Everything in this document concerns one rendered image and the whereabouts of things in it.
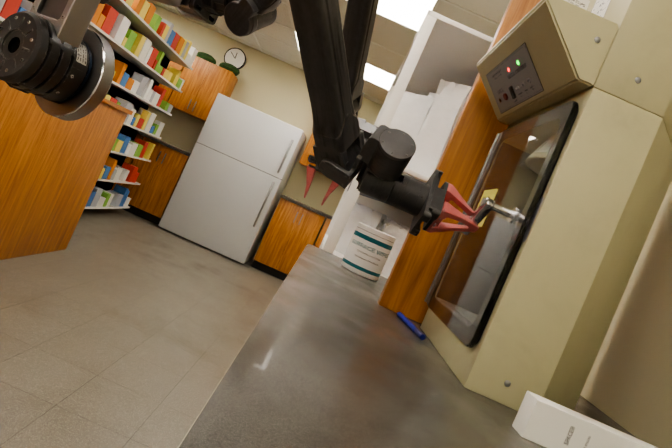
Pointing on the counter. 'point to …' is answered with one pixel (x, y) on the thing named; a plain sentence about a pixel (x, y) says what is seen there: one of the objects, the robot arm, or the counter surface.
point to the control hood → (553, 53)
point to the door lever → (493, 210)
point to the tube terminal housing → (585, 204)
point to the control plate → (499, 80)
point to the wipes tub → (368, 251)
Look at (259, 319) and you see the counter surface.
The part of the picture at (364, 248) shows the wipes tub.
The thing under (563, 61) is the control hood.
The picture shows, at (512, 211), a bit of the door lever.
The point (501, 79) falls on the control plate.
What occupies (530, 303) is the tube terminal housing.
